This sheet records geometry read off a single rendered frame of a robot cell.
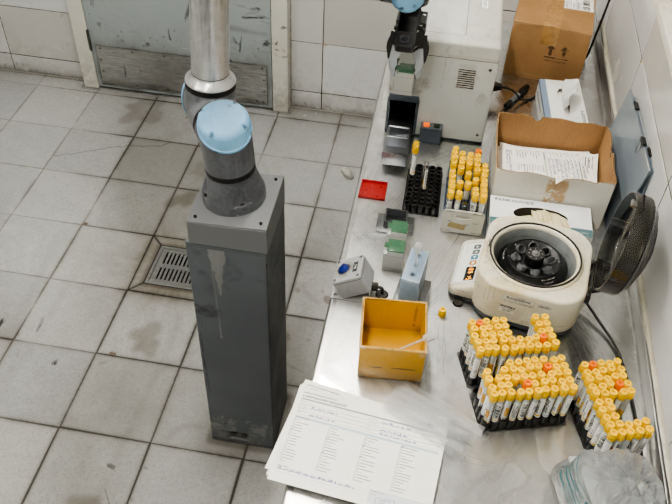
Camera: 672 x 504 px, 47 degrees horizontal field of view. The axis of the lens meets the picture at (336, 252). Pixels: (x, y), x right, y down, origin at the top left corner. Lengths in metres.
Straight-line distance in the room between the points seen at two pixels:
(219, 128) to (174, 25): 2.04
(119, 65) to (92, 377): 1.72
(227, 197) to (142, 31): 2.09
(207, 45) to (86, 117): 2.18
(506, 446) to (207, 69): 1.01
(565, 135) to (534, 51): 0.43
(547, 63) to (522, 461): 1.34
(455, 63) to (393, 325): 0.75
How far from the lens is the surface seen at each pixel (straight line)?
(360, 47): 3.61
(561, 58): 2.50
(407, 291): 1.68
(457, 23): 2.14
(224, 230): 1.81
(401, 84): 1.99
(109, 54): 3.94
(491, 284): 1.67
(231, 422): 2.46
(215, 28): 1.73
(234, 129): 1.70
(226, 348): 2.16
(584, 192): 1.95
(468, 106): 2.15
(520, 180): 1.92
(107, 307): 2.96
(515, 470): 1.54
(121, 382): 2.74
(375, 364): 1.57
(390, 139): 2.08
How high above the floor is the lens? 2.17
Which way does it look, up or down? 45 degrees down
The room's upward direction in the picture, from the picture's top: 3 degrees clockwise
